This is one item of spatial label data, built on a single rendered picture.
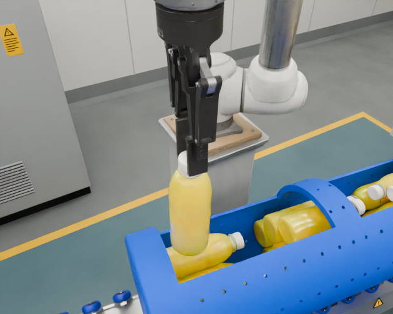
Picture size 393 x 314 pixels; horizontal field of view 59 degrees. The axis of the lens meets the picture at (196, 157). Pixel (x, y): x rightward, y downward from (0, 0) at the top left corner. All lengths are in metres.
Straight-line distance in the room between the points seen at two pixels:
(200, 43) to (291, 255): 0.47
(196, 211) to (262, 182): 2.04
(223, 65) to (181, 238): 0.70
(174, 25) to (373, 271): 0.66
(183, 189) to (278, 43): 0.66
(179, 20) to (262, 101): 0.83
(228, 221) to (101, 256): 1.39
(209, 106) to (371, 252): 0.53
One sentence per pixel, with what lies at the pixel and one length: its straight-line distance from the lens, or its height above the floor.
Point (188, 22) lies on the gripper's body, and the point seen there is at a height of 1.66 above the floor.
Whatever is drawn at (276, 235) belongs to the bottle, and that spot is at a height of 1.12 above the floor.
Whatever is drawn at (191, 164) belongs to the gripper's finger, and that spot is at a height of 1.46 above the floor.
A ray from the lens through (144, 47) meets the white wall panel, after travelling 3.56.
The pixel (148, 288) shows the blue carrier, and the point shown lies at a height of 1.22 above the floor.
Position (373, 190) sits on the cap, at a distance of 1.05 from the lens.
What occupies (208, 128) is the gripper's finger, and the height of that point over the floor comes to 1.54.
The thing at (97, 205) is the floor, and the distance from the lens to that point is 2.48.
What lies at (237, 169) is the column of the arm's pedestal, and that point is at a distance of 1.35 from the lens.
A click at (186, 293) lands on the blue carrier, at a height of 1.21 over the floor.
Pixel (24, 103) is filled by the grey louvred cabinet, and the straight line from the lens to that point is 2.05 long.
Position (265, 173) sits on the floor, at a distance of 2.65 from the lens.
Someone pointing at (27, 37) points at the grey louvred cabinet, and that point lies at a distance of 1.92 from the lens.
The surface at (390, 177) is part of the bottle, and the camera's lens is 1.07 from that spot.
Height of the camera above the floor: 1.79
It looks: 41 degrees down
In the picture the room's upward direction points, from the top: straight up
